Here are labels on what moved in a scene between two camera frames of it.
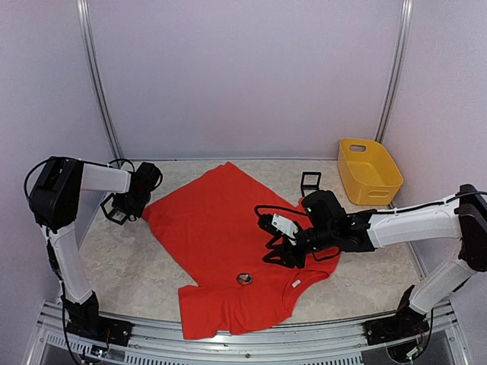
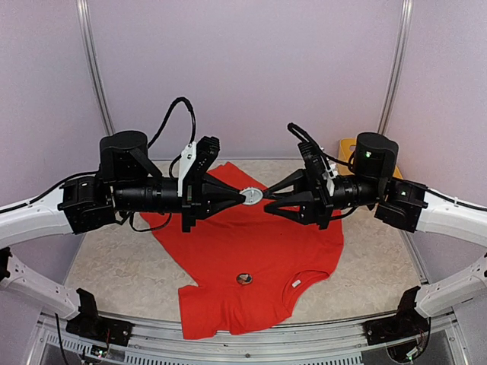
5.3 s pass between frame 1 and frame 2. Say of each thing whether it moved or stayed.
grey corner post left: stayed
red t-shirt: stayed
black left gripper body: moved
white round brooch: stayed
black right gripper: moved
